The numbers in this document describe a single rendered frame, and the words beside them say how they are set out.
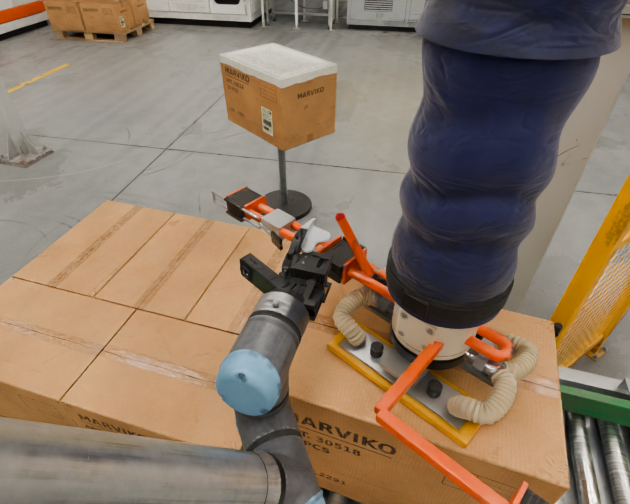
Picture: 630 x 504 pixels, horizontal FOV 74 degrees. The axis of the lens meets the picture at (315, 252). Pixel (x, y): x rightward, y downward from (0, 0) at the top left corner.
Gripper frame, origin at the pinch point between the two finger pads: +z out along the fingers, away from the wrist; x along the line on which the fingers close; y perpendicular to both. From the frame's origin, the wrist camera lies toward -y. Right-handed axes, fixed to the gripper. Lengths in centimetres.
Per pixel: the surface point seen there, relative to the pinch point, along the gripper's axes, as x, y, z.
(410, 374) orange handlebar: -11.8, 24.3, -18.2
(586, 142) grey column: -13, 70, 93
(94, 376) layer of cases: -66, -71, -10
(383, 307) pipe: -18.1, 16.6, 2.0
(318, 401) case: -25.7, 8.1, -20.0
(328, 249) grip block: -11.3, 1.3, 10.1
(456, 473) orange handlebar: -11.7, 32.8, -32.9
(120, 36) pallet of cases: -111, -478, 527
